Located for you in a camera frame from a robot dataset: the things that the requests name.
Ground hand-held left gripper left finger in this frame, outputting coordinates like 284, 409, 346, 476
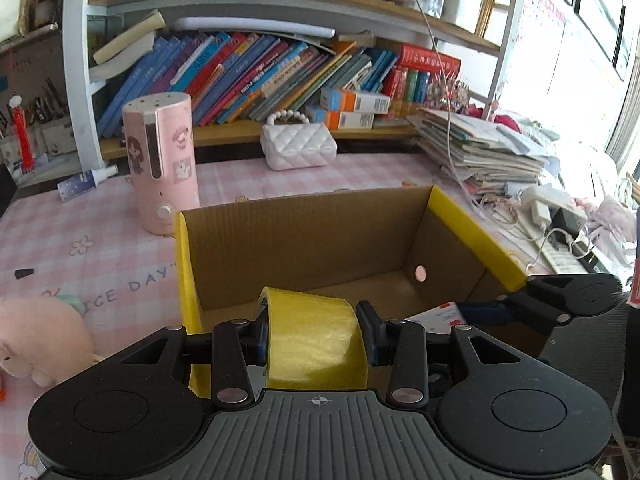
107, 305, 271, 409

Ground white bookshelf with wooden boards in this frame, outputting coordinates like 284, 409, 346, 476
62, 0, 531, 172

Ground pink fluffy cloth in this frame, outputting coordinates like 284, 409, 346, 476
584, 194, 640, 262

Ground thick cream-paged book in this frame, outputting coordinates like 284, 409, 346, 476
88, 30, 157, 81
92, 9, 166, 64

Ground pink cylindrical humidifier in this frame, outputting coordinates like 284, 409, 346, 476
122, 92, 201, 236

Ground long white cable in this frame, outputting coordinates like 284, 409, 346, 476
397, 0, 482, 197

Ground white printed booklet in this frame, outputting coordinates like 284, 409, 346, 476
535, 240, 602, 277

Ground stack of papers and booklets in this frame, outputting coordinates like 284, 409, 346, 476
407, 107, 562, 197

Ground pink plush toy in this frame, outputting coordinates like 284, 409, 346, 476
0, 294, 99, 389

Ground red and white packet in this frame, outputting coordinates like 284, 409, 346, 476
402, 301, 473, 336

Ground white power strip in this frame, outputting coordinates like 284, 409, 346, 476
505, 182, 589, 242

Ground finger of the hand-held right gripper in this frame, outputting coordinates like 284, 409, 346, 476
457, 275, 577, 338

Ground black power adapter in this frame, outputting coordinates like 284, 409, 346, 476
552, 207, 584, 241

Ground white quilted handbag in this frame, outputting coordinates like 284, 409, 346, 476
259, 111, 339, 171

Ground row of leaning colourful books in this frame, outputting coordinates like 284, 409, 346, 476
97, 31, 401, 139

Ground white power adapter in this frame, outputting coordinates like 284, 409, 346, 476
520, 187, 554, 229

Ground white pen holder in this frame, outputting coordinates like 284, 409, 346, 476
442, 0, 484, 34

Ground rolled white paper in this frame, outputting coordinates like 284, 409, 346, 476
174, 16, 336, 39

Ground colourful pen bundle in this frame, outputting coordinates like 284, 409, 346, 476
425, 76, 472, 112

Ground red tassel ornament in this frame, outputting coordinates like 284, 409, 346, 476
7, 93, 36, 171

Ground cardboard box with yellow edges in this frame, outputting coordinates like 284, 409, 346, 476
172, 185, 548, 401

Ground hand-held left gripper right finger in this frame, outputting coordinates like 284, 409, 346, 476
356, 302, 539, 409

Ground yellow tape roll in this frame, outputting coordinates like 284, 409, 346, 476
257, 286, 371, 391

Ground wall poster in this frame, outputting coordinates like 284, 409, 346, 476
517, 0, 572, 103

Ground small spray bottle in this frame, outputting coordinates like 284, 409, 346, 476
56, 163, 120, 203

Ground orange and white carton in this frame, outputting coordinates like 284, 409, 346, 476
320, 87, 392, 115
305, 105, 376, 131

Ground black case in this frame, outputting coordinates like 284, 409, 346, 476
0, 162, 19, 217

